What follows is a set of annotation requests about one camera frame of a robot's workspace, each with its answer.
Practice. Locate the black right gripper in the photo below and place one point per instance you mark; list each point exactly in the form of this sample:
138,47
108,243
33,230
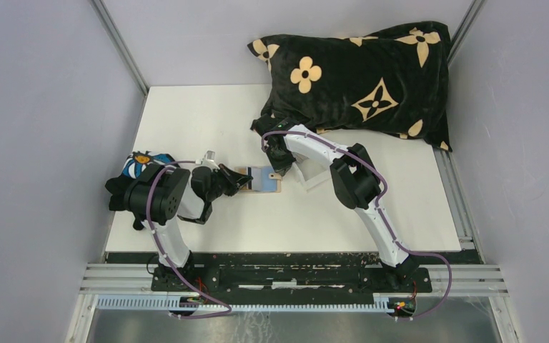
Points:
281,166

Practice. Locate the beige leather card holder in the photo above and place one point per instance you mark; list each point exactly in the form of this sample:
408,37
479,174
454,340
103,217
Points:
243,170

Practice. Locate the black blue flower cloth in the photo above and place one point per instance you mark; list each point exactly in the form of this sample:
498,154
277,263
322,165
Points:
134,165

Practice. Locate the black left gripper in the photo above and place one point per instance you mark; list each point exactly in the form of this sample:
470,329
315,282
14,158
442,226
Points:
236,180

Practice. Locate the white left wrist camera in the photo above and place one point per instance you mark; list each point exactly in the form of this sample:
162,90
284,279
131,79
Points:
209,160

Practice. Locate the slotted cable duct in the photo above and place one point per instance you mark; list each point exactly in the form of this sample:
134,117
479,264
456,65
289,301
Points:
181,304

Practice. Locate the black floral pillow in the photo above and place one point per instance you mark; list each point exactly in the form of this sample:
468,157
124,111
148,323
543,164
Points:
393,81

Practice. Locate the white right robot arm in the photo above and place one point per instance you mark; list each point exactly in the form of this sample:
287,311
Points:
356,183

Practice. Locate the clear plastic card box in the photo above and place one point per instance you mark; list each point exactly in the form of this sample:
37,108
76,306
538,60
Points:
310,174

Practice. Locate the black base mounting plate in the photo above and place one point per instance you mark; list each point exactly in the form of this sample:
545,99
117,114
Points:
288,285

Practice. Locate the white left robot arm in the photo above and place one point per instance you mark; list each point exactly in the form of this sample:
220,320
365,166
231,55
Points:
162,195

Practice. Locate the white credit card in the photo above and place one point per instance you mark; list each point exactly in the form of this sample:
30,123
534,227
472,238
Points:
262,182

